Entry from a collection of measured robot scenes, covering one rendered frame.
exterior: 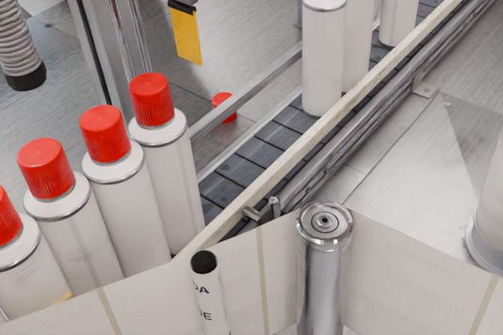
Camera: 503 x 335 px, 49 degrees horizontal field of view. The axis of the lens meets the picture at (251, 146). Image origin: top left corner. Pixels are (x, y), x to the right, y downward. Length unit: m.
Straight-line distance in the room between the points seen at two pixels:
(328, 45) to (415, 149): 0.16
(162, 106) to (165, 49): 0.53
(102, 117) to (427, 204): 0.37
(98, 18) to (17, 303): 0.28
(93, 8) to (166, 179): 0.18
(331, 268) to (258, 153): 0.33
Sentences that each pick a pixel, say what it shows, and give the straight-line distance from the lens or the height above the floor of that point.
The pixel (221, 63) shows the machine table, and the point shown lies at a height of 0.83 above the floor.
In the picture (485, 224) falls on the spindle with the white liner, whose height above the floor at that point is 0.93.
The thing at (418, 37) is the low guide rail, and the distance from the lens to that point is 0.85.
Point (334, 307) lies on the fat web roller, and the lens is 0.42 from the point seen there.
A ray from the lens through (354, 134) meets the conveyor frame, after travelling 0.75.
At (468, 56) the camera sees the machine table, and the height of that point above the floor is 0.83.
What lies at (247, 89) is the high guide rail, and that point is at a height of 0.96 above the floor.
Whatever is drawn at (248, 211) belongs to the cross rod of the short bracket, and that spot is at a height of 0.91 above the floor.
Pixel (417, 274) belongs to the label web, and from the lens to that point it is 0.40.
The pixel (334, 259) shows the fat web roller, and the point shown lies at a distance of 0.37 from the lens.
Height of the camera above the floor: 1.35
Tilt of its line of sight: 43 degrees down
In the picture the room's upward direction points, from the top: 5 degrees counter-clockwise
